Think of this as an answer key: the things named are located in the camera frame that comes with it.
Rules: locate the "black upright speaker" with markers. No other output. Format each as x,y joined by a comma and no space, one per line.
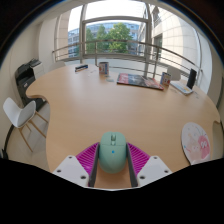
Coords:
191,78

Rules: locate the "open light blue booklet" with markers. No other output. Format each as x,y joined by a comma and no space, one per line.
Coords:
181,87

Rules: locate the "white chair back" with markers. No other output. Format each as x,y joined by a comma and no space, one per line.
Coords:
173,72

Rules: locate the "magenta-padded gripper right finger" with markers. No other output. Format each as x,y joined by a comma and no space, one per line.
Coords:
153,169

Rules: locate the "mint green computer mouse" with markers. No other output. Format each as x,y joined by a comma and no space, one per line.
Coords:
112,153

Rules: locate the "black printer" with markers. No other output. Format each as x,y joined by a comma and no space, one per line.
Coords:
25,80

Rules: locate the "red printed magazine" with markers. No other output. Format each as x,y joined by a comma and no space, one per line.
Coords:
138,80

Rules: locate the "white chair with wooden legs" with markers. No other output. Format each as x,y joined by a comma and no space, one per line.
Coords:
20,113

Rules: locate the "round white pink mouse pad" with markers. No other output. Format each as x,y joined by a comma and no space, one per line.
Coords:
195,143

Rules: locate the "metal balcony railing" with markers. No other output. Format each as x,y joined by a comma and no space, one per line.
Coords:
116,41

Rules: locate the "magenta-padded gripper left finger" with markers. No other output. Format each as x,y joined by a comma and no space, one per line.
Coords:
70,170

